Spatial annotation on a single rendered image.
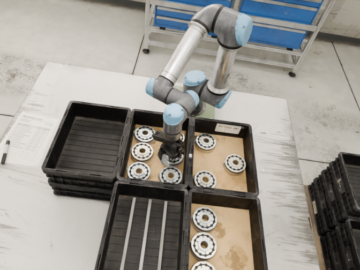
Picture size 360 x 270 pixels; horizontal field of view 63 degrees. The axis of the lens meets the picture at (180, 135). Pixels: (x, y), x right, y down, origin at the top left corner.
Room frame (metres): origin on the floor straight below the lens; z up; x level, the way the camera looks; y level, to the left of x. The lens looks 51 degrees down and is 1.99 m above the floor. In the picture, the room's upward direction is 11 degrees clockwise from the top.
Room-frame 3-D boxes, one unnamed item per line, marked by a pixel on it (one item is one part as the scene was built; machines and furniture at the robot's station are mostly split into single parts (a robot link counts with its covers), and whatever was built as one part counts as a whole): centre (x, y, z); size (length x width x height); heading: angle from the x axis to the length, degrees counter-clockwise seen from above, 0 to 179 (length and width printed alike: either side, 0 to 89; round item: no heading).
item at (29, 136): (0.82, 0.78, 0.70); 0.33 x 0.23 x 0.01; 4
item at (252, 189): (0.80, -0.21, 0.87); 0.40 x 0.30 x 0.11; 5
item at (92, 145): (0.75, 0.39, 0.87); 0.40 x 0.30 x 0.11; 5
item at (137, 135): (0.87, 0.17, 0.86); 0.10 x 0.10 x 0.01
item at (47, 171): (0.75, 0.39, 0.92); 0.40 x 0.30 x 0.02; 5
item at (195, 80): (1.23, -0.03, 0.92); 0.13 x 0.12 x 0.14; 68
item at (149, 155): (0.77, 0.16, 0.86); 0.10 x 0.10 x 0.01
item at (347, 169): (1.06, -1.18, 0.37); 0.40 x 0.30 x 0.45; 4
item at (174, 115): (0.75, 0.04, 1.15); 0.09 x 0.08 x 0.11; 158
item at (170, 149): (0.74, 0.02, 0.99); 0.09 x 0.08 x 0.12; 49
